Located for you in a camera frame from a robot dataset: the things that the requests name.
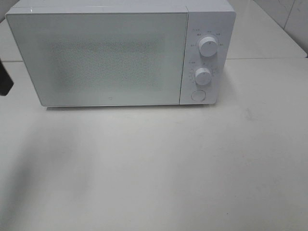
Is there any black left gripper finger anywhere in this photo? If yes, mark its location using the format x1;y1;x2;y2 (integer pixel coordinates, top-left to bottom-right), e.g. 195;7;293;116
0;61;13;96

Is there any white microwave door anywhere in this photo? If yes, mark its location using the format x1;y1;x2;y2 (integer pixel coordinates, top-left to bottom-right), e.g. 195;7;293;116
7;13;187;106

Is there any white round door button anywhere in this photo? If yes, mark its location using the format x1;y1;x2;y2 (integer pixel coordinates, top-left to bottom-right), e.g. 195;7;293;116
191;90;206;102

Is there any white microwave knob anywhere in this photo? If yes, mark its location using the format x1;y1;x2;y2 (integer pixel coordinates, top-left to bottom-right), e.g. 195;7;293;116
198;34;218;57
194;67;212;86

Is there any white microwave oven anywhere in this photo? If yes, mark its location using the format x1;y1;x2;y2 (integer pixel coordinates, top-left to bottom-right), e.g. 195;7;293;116
5;0;236;107

